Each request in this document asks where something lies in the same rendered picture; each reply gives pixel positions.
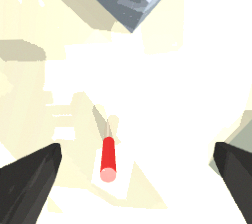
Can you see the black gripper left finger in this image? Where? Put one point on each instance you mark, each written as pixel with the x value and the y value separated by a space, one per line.
pixel 26 183

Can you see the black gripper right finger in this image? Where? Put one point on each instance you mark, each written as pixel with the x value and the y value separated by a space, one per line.
pixel 235 167

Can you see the red peg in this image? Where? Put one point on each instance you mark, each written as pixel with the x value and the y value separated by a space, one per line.
pixel 108 161

